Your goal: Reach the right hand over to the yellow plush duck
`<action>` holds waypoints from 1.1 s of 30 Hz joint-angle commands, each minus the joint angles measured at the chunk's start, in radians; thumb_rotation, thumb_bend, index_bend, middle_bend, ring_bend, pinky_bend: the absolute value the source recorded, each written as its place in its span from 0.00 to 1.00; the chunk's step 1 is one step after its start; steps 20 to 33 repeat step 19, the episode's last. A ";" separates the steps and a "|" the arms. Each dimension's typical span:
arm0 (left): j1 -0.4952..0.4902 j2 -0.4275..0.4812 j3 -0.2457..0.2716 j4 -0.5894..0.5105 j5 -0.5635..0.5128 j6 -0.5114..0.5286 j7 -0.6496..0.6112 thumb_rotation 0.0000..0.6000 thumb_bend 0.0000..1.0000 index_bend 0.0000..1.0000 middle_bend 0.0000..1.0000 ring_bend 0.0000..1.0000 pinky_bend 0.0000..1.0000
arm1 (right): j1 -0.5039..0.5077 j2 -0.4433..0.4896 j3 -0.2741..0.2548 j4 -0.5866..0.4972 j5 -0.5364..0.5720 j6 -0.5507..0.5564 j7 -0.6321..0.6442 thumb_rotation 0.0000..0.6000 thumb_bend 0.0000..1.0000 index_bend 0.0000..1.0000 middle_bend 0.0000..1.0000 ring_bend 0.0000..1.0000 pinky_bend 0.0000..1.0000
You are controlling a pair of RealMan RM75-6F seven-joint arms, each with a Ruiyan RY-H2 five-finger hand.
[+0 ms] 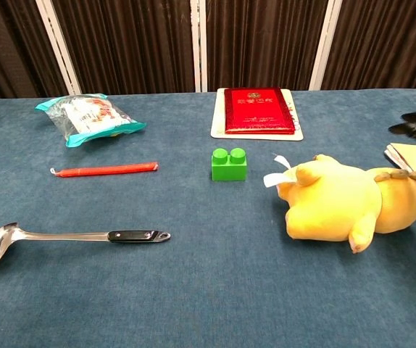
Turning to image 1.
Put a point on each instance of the red certificate book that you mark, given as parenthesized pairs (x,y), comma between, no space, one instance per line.
(298,130)

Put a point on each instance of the red sausage stick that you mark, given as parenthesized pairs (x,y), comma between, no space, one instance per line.
(106,169)

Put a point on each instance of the green toy building brick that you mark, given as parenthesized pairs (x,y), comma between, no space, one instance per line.
(228,168)

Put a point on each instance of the teal clear snack bag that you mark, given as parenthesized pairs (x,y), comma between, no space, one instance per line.
(88,117)

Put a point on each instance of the red certificate booklet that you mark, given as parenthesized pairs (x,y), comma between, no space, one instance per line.
(257,110)

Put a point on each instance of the cream spiral notebook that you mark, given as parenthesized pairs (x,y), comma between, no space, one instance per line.
(407,152)

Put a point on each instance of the blue table cloth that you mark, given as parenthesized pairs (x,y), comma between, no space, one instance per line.
(208,282)

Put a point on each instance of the yellow plush toy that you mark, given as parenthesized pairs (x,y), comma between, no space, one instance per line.
(331,203)

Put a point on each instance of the dark brown curtain panel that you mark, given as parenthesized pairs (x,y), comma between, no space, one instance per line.
(128,45)
(262,43)
(385,43)
(12,47)

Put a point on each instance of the white partition frame post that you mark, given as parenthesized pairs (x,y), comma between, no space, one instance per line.
(59,47)
(199,45)
(324,45)

